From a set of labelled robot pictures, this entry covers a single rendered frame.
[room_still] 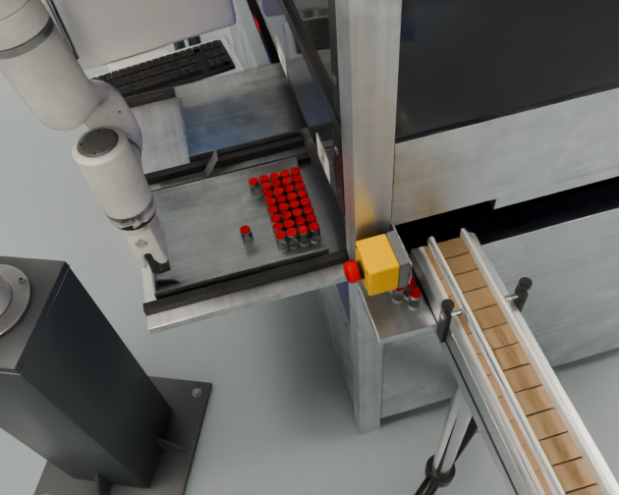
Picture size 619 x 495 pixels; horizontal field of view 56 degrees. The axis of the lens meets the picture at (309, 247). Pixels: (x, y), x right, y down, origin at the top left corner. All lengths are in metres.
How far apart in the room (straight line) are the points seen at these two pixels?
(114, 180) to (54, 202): 1.83
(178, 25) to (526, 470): 1.49
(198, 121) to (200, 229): 0.34
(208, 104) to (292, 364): 0.94
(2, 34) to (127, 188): 0.29
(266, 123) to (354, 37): 0.72
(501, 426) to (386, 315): 0.28
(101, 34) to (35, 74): 1.04
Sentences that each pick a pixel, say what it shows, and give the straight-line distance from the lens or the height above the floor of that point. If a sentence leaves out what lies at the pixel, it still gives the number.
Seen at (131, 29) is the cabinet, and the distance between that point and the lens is 1.86.
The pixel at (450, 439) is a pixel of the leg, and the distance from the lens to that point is 1.46.
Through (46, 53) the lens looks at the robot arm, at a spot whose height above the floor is 1.41.
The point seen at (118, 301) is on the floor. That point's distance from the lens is 2.31.
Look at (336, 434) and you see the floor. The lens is 1.92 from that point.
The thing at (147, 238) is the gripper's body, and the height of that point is 1.06.
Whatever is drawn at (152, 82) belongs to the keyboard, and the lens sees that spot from 1.73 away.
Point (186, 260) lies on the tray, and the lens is 1.20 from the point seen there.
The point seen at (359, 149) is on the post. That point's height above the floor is 1.22.
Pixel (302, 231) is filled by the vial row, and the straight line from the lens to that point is 1.14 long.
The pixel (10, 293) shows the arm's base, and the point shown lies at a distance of 1.31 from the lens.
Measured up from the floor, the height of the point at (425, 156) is 1.17.
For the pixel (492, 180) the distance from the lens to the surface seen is 1.04.
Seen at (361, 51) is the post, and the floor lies 1.38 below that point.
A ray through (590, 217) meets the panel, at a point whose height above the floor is 0.87.
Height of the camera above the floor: 1.82
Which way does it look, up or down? 53 degrees down
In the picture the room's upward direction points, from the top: 8 degrees counter-clockwise
